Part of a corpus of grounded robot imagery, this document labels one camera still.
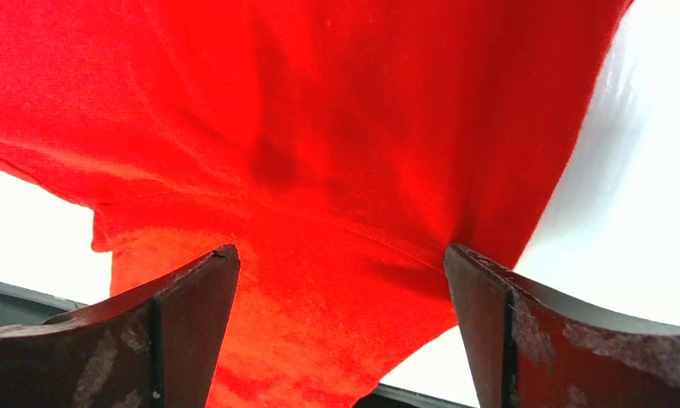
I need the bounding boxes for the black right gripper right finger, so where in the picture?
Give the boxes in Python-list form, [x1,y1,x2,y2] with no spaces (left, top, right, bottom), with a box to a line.
[444,244,680,408]

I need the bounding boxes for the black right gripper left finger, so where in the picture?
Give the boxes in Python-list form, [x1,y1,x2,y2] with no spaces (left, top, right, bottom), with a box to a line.
[0,245,241,407]

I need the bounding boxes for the red t shirt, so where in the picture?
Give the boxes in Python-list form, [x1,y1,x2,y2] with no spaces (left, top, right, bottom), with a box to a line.
[0,1,630,407]

